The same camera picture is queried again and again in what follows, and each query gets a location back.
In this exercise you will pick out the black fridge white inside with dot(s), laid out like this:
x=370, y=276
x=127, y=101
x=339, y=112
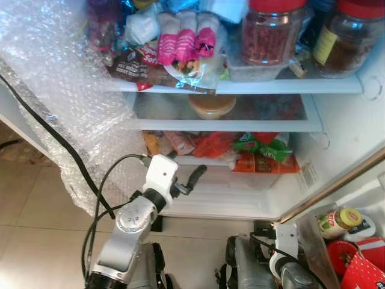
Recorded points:
x=349, y=114

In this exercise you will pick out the clear bubble wrap sheet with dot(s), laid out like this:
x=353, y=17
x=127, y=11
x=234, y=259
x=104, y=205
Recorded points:
x=60, y=66

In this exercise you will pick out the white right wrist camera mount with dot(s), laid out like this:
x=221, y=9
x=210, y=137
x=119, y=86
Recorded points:
x=287, y=239

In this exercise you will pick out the grey robot right leg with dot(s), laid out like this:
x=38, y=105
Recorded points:
x=246, y=265

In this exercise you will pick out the clear plastic food container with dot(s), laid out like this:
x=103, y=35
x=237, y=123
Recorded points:
x=252, y=71

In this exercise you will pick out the tan round bowl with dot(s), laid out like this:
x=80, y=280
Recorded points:
x=212, y=107

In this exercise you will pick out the pale pink food packet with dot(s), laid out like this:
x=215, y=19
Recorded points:
x=179, y=142

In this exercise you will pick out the translucent crisper drawer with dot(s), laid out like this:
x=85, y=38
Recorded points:
x=252, y=180

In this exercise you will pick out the grey robot leg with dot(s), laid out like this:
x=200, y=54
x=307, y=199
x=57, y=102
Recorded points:
x=246, y=265
x=147, y=268

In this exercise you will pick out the orange snack packet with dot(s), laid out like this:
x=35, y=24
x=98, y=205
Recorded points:
x=264, y=164

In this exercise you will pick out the red-lid jar reddish contents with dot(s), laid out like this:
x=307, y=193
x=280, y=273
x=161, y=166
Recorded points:
x=271, y=36

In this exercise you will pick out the white black bottle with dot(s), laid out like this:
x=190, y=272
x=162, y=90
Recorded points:
x=364, y=230

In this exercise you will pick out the red white carton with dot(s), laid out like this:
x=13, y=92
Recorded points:
x=367, y=268

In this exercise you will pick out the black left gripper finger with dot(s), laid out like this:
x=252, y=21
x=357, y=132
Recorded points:
x=197, y=174
x=172, y=155

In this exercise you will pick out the white plastic bag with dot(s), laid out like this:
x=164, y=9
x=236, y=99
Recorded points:
x=141, y=27

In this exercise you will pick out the white-edged fridge shelf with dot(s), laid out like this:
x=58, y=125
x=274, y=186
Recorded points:
x=289, y=85

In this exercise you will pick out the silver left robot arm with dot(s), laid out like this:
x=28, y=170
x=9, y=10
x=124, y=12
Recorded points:
x=133, y=220

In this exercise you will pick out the red mesh bag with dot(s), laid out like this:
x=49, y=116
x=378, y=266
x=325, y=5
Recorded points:
x=216, y=146

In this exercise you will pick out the glass fridge shelf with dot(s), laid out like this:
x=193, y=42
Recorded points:
x=271, y=123

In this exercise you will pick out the yellow-lid glass jar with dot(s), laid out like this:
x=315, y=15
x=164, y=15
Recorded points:
x=337, y=224

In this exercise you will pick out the purple food packet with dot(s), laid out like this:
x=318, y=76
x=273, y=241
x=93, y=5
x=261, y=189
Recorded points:
x=102, y=24

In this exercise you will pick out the grey robot left leg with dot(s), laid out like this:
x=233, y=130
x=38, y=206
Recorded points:
x=147, y=268

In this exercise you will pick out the brown food packet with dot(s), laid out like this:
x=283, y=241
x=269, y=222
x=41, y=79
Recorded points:
x=135, y=67

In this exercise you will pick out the red round lid tub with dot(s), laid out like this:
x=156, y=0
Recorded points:
x=343, y=256

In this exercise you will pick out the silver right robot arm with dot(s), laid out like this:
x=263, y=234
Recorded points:
x=298, y=277

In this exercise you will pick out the black fridge foot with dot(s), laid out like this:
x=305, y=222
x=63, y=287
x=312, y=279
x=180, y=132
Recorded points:
x=157, y=224

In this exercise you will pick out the pink white small bottle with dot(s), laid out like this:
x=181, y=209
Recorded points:
x=206, y=36
x=168, y=42
x=186, y=39

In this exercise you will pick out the green snack packet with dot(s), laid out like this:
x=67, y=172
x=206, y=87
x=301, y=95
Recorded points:
x=264, y=146

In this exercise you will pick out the plastic wrapped food plate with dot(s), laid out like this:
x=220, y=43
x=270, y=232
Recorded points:
x=195, y=75

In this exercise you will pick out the red-lid jar yellow label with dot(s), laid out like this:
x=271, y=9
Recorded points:
x=352, y=42

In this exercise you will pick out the yellow orange food packet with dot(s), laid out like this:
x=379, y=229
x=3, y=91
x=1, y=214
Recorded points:
x=152, y=143

